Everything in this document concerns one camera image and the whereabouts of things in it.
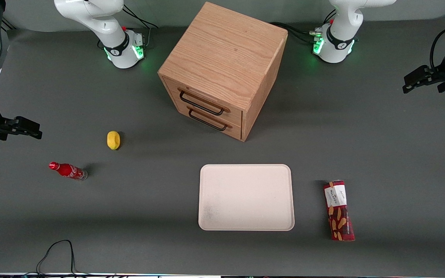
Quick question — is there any red cookie box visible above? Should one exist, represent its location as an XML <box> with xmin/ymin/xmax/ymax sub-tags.
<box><xmin>323</xmin><ymin>180</ymin><xmax>355</xmax><ymax>242</ymax></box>

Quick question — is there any cream rectangular tray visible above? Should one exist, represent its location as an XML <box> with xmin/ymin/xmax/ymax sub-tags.
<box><xmin>198</xmin><ymin>164</ymin><xmax>296</xmax><ymax>232</ymax></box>

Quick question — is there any red cola bottle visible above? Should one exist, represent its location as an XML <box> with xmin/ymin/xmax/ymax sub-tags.
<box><xmin>49</xmin><ymin>161</ymin><xmax>88</xmax><ymax>181</ymax></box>

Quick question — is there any yellow lemon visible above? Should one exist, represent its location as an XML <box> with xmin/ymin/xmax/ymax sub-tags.
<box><xmin>107</xmin><ymin>131</ymin><xmax>121</xmax><ymax>150</ymax></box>

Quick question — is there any wooden drawer front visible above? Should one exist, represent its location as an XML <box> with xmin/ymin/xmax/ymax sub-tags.
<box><xmin>165</xmin><ymin>78</ymin><xmax>243</xmax><ymax>125</ymax></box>
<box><xmin>175</xmin><ymin>103</ymin><xmax>243</xmax><ymax>141</ymax></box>

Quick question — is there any wooden two-drawer cabinet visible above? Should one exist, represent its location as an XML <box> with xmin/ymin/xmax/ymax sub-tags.
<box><xmin>158</xmin><ymin>2</ymin><xmax>289</xmax><ymax>142</ymax></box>

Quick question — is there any black looped table cable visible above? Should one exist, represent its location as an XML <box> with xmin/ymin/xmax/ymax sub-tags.
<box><xmin>24</xmin><ymin>239</ymin><xmax>92</xmax><ymax>277</ymax></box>

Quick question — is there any black left base cable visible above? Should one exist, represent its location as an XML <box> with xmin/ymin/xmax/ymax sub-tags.
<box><xmin>270</xmin><ymin>8</ymin><xmax>337</xmax><ymax>44</ymax></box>

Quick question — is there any black base cable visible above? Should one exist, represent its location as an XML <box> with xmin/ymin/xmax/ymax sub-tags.
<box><xmin>122</xmin><ymin>4</ymin><xmax>159</xmax><ymax>47</ymax></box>
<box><xmin>270</xmin><ymin>8</ymin><xmax>337</xmax><ymax>44</ymax></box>

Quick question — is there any black right base cable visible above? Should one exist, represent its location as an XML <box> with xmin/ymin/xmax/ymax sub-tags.
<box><xmin>122</xmin><ymin>4</ymin><xmax>159</xmax><ymax>47</ymax></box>

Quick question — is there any black metal drawer handle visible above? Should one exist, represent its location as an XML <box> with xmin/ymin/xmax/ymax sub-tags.
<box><xmin>178</xmin><ymin>88</ymin><xmax>231</xmax><ymax>116</ymax></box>
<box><xmin>187</xmin><ymin>105</ymin><xmax>233</xmax><ymax>132</ymax></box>

